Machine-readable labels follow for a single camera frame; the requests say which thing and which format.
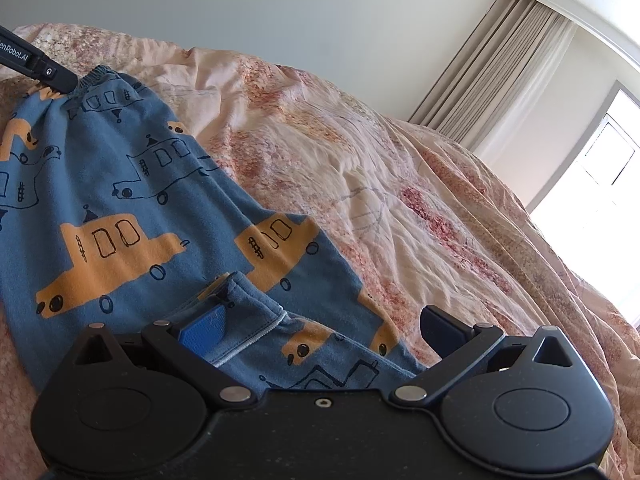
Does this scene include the blue printed children's pants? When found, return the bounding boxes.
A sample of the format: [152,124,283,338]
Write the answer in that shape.
[1,66,422,392]

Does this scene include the pink floral duvet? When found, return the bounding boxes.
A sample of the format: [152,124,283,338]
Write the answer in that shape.
[18,24,639,479]

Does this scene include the bright window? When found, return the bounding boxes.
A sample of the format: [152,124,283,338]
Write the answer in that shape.
[532,82,639,327]

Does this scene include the beige left curtain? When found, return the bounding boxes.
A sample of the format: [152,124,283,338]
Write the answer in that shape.
[410,0,577,165]

